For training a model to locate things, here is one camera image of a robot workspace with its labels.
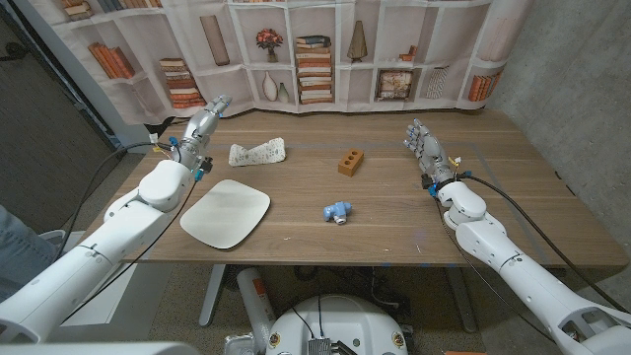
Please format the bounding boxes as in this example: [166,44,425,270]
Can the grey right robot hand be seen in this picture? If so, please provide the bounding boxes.
[402,117,457,186]

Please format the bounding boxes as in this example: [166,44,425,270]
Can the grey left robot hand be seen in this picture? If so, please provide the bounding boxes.
[172,94,233,174]

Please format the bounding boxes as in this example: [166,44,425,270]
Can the white leaf-patterned pen bag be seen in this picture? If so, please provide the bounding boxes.
[228,137,287,168]

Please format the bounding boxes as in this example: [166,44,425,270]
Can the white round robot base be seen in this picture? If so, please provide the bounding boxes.
[265,294,409,355]

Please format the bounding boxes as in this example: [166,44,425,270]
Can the orange toy brick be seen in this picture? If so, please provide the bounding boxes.
[337,148,365,178]

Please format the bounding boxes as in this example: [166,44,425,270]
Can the white paper plate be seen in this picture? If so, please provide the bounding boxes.
[178,178,271,250]

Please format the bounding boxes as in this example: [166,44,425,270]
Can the bookshelf print backdrop cloth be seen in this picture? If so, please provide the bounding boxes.
[27,0,536,127]

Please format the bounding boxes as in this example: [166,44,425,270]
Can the grey table leg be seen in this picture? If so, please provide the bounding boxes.
[198,264,228,328]
[446,267,478,334]

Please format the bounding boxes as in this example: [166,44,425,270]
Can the dark perforated panel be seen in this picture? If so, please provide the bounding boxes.
[0,9,124,233]

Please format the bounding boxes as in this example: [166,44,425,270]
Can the person in blue jeans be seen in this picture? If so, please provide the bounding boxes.
[0,204,60,302]

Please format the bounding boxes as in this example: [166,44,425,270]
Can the white robot torso edge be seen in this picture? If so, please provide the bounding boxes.
[0,342,201,355]

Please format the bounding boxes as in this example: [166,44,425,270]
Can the blue toy camera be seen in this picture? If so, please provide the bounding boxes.
[322,200,353,226]

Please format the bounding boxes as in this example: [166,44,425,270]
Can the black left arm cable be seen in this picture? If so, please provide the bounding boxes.
[51,141,174,262]

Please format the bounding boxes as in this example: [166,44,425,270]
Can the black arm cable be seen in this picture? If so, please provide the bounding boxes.
[457,175,631,315]
[51,141,174,262]

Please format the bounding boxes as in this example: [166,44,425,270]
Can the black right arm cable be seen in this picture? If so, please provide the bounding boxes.
[457,175,631,315]

